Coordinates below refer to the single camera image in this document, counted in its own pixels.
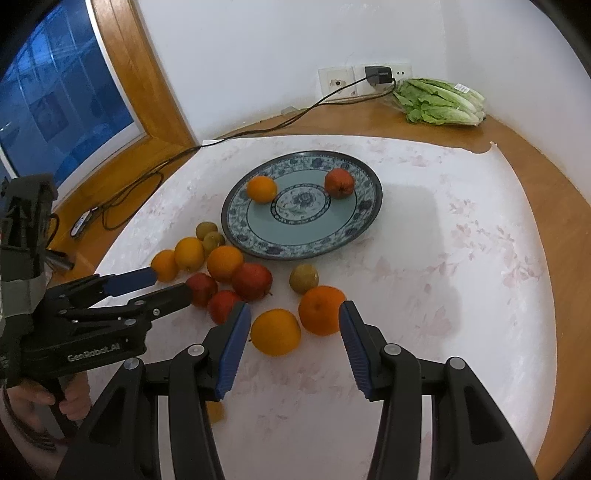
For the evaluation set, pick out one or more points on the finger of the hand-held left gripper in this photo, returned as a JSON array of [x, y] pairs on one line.
[[134, 280], [171, 297]]

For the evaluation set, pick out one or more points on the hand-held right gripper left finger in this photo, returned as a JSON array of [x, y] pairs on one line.
[[233, 350]]

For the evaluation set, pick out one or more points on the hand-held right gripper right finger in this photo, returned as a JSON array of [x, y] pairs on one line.
[[355, 346]]

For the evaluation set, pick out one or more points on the red apple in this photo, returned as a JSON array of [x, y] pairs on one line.
[[339, 182], [251, 280], [201, 289], [224, 308]]

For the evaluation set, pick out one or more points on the orange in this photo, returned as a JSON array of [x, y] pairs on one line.
[[215, 412], [189, 253], [262, 189], [275, 332], [322, 309], [225, 263], [165, 265]]

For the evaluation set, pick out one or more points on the small green round fruit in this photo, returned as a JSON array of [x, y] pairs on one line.
[[205, 229], [304, 278], [214, 242]]

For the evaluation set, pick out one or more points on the blue patterned ceramic plate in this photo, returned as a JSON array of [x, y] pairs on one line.
[[304, 226]]

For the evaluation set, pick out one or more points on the person's left hand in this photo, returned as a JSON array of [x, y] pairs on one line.
[[74, 406]]

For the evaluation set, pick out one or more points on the small black white device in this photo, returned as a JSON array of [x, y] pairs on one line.
[[81, 225]]

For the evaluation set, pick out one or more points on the white floral table cover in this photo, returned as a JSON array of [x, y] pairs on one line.
[[438, 277]]

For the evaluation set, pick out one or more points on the window glass pane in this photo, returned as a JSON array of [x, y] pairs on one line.
[[51, 92]]

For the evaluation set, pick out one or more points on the bagged romaine lettuce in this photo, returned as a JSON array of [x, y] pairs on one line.
[[438, 104]]

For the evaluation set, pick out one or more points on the black plug-in charger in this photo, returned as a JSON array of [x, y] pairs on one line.
[[377, 74]]

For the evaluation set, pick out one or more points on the wooden window frame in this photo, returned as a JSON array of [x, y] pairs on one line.
[[138, 69]]

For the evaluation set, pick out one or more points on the white wall socket plate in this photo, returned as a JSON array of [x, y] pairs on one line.
[[335, 83], [401, 74]]

